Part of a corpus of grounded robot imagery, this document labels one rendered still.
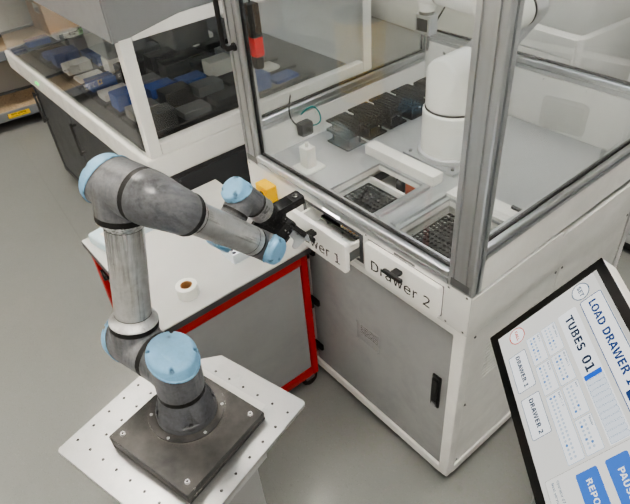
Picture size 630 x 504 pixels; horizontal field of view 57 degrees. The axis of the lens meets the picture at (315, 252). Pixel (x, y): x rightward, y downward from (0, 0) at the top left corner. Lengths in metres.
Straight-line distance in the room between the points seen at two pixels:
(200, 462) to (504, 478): 1.26
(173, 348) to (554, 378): 0.82
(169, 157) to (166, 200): 1.24
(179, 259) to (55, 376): 1.09
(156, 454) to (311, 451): 0.99
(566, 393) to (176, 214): 0.83
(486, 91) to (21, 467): 2.20
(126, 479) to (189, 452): 0.16
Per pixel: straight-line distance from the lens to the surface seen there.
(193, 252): 2.06
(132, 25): 2.19
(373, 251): 1.71
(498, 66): 1.21
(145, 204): 1.16
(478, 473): 2.34
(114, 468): 1.56
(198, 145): 2.44
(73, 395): 2.81
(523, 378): 1.31
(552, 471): 1.20
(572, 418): 1.21
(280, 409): 1.54
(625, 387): 1.17
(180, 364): 1.35
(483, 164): 1.32
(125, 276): 1.33
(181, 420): 1.47
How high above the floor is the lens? 2.00
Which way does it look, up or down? 39 degrees down
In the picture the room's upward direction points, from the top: 5 degrees counter-clockwise
